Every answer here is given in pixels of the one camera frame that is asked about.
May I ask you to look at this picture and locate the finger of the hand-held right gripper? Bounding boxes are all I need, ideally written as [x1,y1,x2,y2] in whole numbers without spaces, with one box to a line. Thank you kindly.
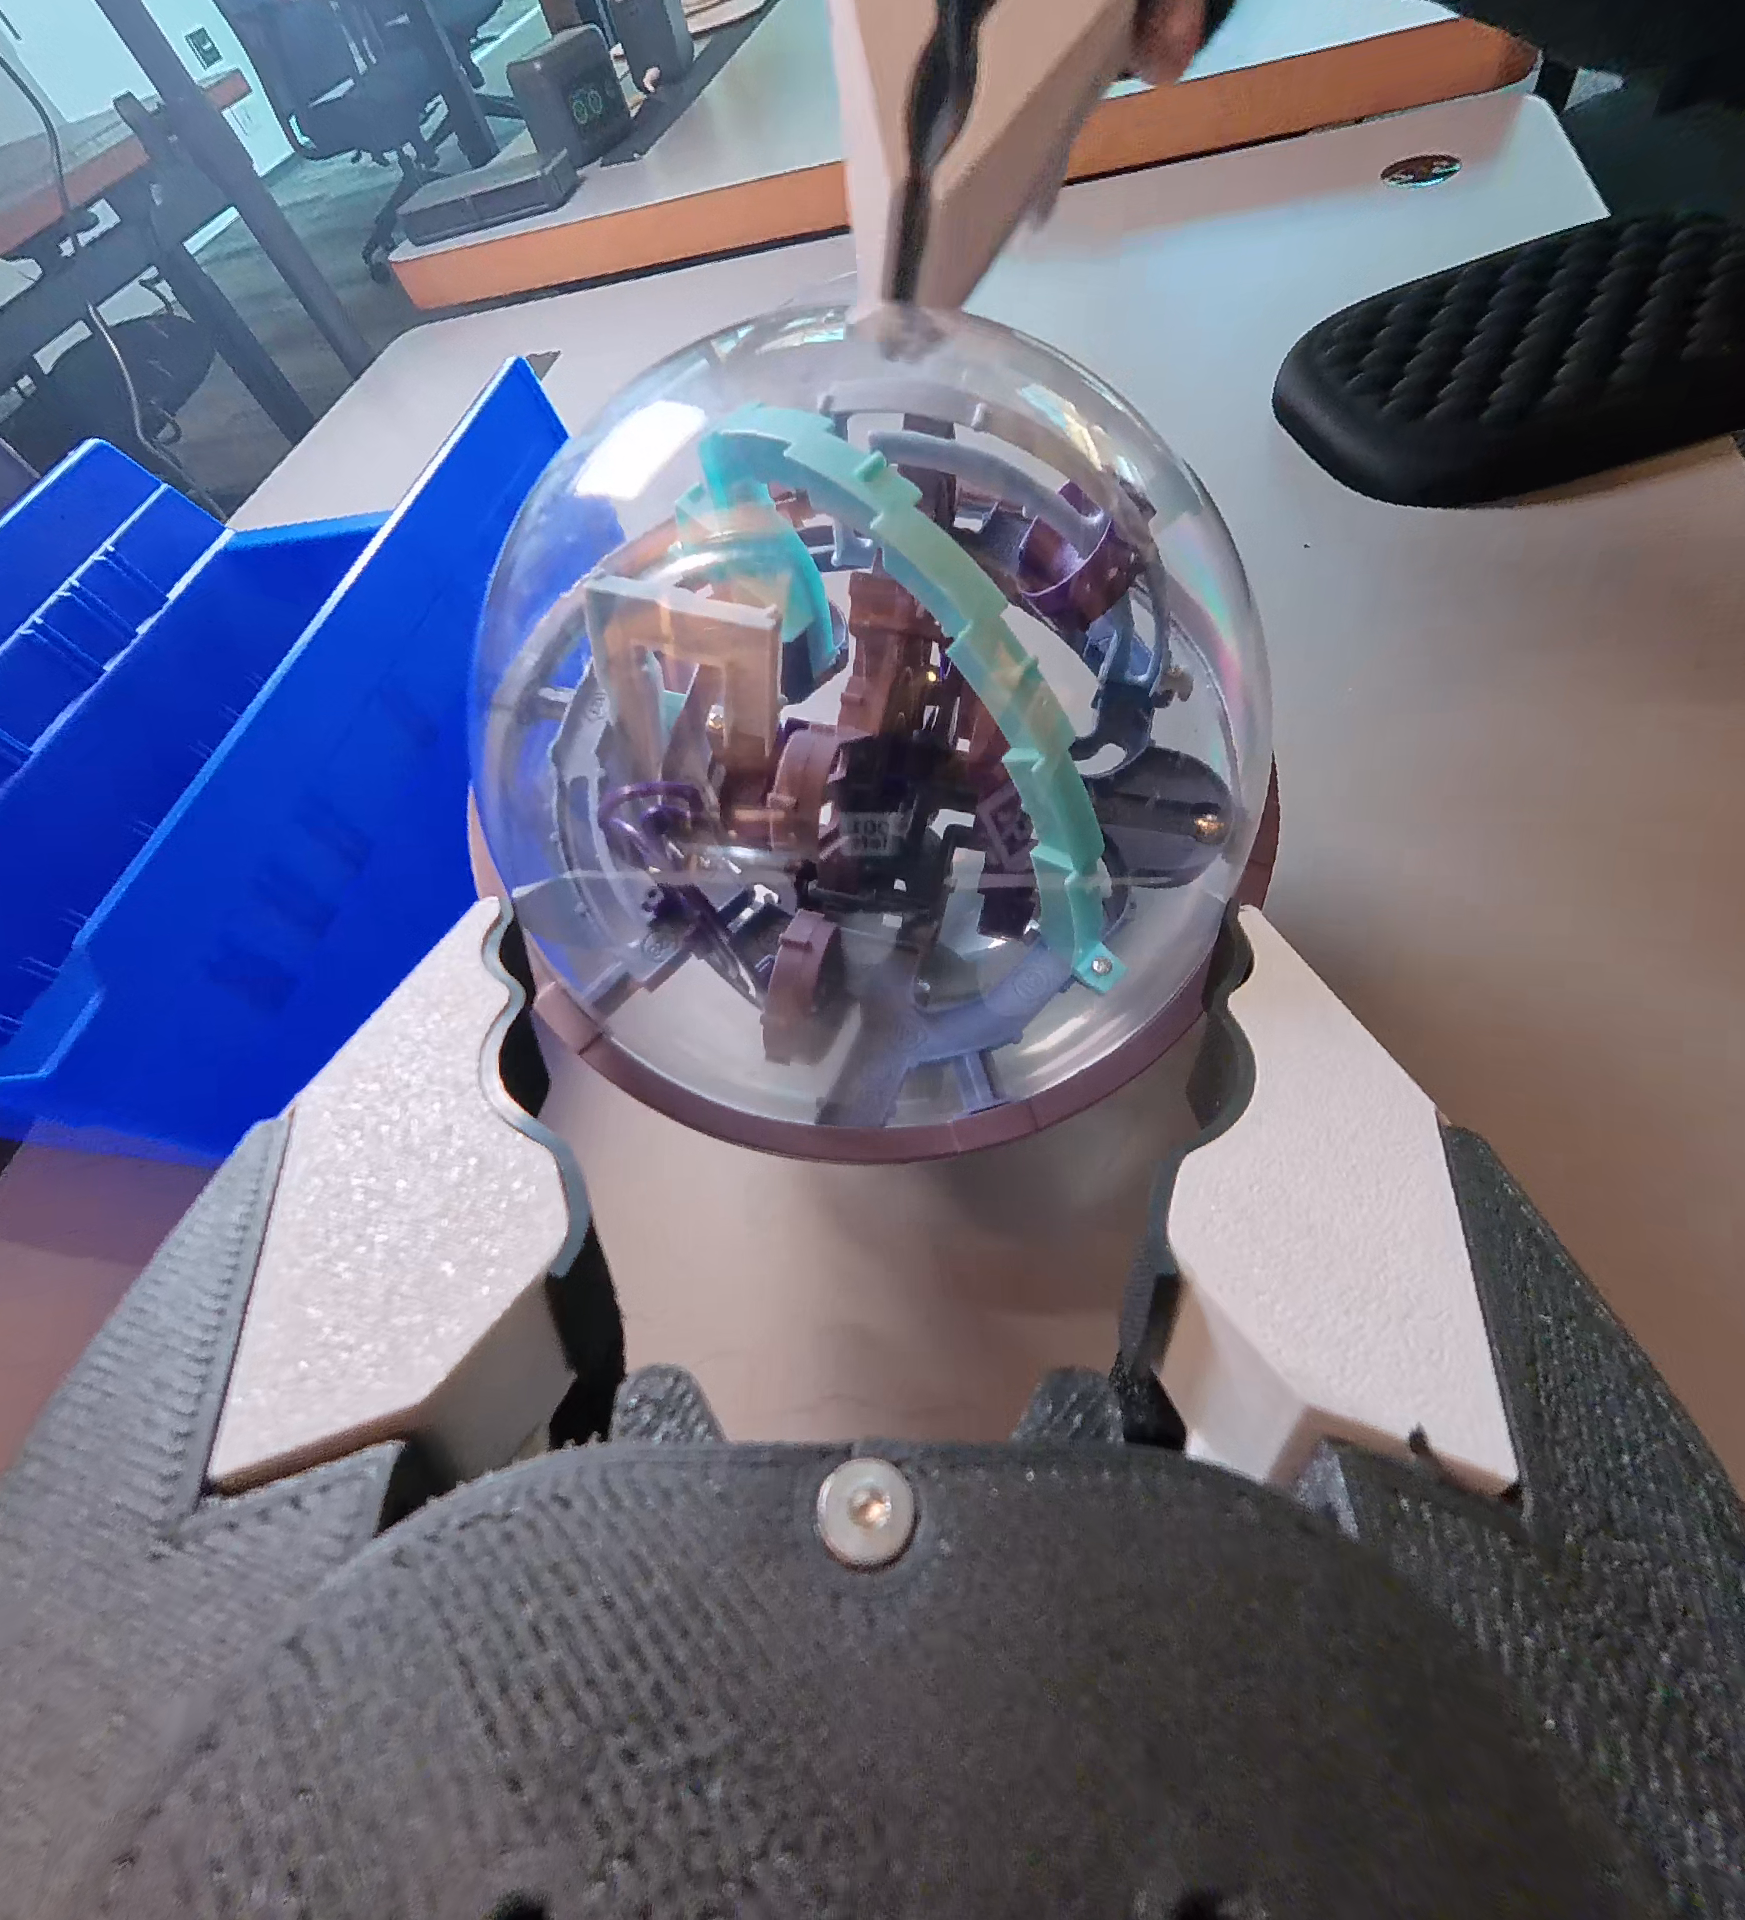
[826,0,941,357]
[905,0,1131,357]

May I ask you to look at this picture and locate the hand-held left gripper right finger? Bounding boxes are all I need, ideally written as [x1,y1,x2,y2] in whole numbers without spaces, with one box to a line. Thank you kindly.
[1112,904,1522,1501]

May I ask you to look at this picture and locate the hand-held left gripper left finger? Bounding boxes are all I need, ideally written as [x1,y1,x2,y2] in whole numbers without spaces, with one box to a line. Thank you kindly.
[201,896,595,1493]

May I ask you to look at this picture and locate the clear maze ball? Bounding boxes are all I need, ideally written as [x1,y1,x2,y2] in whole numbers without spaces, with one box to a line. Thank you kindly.
[466,300,1283,1168]

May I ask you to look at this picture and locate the person's right forearm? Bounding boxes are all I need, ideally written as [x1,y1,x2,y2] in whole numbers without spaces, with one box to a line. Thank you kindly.
[1471,0,1745,115]

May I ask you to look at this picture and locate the person's right hand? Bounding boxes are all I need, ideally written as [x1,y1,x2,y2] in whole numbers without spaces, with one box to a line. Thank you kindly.
[1134,0,1241,83]

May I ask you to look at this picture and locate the orange-edged desk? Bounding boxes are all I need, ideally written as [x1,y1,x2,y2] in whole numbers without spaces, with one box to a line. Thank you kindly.
[387,0,1546,312]

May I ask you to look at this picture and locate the black battery charger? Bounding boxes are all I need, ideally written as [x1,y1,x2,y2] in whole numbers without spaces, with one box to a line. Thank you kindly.
[507,22,611,147]
[614,0,697,88]

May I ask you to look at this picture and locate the black flat case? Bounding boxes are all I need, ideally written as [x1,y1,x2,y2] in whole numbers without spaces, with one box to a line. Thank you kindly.
[396,163,580,250]

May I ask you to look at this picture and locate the blue plastic bin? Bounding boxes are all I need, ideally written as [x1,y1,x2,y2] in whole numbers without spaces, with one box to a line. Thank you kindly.
[0,355,575,1164]

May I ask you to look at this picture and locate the black office chair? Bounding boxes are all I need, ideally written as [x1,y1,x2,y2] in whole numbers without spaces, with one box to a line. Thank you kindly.
[279,0,507,278]

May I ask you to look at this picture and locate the black textured wrist pad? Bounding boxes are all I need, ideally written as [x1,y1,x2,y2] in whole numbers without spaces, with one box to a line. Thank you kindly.
[1273,212,1745,508]

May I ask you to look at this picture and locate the wooden desk black legs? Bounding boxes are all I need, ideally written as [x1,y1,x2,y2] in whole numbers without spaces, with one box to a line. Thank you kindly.
[0,0,380,377]

